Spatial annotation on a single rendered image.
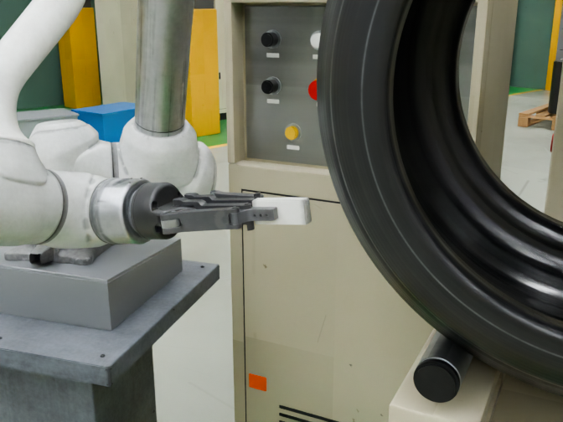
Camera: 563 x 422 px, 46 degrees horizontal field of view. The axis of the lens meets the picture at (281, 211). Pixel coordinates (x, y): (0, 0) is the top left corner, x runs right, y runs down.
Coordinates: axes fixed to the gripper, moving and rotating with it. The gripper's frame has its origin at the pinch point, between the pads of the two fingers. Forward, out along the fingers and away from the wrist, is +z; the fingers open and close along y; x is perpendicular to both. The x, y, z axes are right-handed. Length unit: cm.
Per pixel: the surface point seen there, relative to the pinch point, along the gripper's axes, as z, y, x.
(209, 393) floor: -87, 96, 90
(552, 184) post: 27.8, 25.8, 3.5
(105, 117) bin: -373, 391, 23
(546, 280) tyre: 28.0, 13.0, 12.3
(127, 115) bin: -369, 417, 25
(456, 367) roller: 22.0, -10.0, 12.8
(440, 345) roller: 20.0, -7.6, 11.9
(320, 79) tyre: 10.7, -8.9, -15.4
